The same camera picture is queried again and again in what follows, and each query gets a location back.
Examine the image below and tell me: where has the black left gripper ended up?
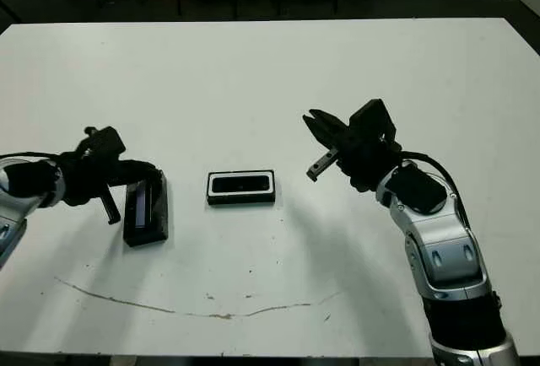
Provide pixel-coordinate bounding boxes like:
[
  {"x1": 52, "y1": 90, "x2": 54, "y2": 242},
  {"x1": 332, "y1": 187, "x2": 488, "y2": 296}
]
[{"x1": 54, "y1": 140, "x2": 164, "y2": 226}]

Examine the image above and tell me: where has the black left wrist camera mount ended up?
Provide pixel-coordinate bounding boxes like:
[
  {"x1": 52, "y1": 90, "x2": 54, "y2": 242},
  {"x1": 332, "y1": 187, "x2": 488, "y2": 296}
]
[{"x1": 83, "y1": 125, "x2": 127, "y2": 157}]

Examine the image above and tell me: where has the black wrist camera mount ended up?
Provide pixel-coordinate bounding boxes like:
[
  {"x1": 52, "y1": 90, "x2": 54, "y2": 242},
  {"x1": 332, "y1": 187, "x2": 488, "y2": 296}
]
[
  {"x1": 83, "y1": 125, "x2": 127, "y2": 157},
  {"x1": 348, "y1": 99, "x2": 397, "y2": 143}
]

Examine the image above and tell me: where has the black box lid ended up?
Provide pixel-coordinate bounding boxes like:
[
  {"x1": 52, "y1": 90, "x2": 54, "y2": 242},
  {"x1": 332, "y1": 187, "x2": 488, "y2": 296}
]
[{"x1": 122, "y1": 170, "x2": 170, "y2": 248}]

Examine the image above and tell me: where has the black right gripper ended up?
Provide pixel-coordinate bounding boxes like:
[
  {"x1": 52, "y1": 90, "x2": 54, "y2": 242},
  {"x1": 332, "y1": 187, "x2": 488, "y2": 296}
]
[{"x1": 302, "y1": 109, "x2": 402, "y2": 193}]

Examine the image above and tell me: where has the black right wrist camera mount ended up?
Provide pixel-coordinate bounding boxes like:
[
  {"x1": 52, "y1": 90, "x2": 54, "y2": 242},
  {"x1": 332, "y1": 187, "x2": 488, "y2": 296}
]
[{"x1": 348, "y1": 99, "x2": 397, "y2": 143}]

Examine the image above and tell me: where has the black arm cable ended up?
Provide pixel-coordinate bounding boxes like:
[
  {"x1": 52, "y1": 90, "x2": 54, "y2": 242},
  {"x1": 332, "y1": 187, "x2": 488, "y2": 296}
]
[
  {"x1": 0, "y1": 151, "x2": 60, "y2": 163},
  {"x1": 400, "y1": 151, "x2": 472, "y2": 232}
]

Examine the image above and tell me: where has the black box white insert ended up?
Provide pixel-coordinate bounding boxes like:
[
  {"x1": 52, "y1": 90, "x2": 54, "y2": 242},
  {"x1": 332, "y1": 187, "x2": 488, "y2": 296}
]
[{"x1": 206, "y1": 170, "x2": 277, "y2": 207}]

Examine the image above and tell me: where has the black slim camera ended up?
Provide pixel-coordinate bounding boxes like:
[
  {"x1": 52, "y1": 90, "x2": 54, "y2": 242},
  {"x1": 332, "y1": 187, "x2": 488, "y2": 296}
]
[{"x1": 212, "y1": 175, "x2": 270, "y2": 195}]

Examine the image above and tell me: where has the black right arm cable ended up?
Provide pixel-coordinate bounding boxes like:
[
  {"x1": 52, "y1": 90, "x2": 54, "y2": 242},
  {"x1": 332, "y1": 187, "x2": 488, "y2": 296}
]
[{"x1": 400, "y1": 151, "x2": 472, "y2": 232}]

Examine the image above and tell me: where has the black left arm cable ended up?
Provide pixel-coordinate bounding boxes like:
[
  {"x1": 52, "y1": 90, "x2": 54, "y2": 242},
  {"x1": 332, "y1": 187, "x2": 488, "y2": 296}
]
[{"x1": 0, "y1": 151, "x2": 60, "y2": 163}]

